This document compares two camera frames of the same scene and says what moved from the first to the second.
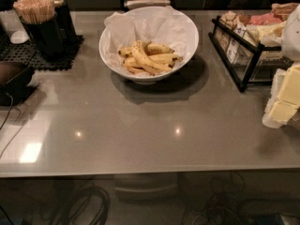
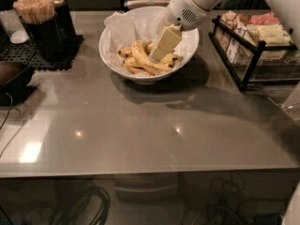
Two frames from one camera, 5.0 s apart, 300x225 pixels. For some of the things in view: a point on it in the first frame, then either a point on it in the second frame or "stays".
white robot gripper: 292,35 → 184,10
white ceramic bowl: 149,43 stays
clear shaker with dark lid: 13,23 stays
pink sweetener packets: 264,19 stays
